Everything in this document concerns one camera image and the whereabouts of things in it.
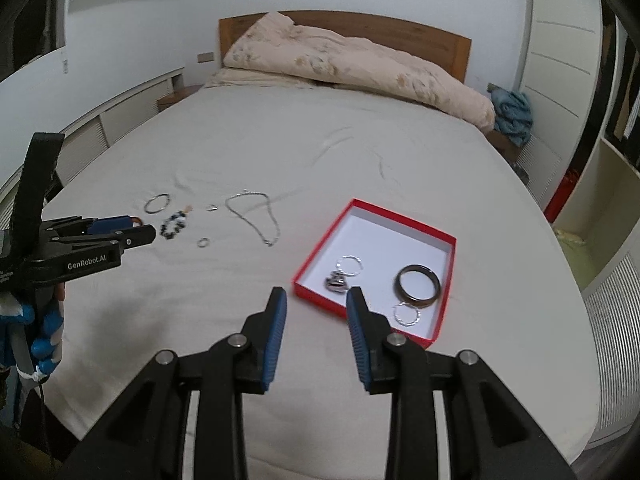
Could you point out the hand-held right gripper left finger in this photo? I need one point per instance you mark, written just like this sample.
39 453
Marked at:
274 340

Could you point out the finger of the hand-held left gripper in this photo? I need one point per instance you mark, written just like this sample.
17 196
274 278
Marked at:
112 223
137 236

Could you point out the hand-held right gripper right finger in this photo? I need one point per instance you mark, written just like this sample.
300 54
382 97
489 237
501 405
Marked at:
359 345

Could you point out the amber bangle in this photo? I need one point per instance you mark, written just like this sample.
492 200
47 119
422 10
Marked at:
138 220

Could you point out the thin silver bangle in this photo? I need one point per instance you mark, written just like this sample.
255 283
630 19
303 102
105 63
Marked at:
150 206

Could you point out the red jewelry box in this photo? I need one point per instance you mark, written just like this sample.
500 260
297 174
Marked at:
400 240

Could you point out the person's left hand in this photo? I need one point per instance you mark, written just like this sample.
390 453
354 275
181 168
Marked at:
50 322

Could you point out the silver hoop earring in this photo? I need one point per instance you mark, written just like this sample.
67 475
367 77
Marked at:
396 316
340 266

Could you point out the silver metal charm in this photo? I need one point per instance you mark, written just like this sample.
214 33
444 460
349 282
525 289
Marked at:
336 282

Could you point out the dark wide bangle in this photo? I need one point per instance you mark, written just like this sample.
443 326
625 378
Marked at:
401 287

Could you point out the wooden nightstand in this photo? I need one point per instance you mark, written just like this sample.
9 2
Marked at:
175 97
502 141

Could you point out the cream pillow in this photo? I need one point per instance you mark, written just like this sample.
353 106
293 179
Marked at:
240 79

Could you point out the red bag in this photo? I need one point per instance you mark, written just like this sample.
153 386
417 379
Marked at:
562 195

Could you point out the white slatted radiator cover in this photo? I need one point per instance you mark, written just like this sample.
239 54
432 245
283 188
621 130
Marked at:
617 340

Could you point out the blue crumpled cloth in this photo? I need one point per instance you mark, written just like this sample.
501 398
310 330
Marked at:
512 112

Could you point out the floral beige quilt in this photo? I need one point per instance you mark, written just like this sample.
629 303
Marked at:
360 65

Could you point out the cream open shelf unit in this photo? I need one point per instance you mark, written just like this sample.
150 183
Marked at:
612 195

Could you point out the wooden headboard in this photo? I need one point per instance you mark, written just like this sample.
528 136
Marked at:
430 45

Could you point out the white panelled wardrobe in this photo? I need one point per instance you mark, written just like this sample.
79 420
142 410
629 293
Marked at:
560 60

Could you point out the low white wall cabinet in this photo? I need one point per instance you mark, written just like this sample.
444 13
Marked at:
90 125

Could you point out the wall socket plate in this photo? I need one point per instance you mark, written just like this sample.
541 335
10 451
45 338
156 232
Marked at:
205 57

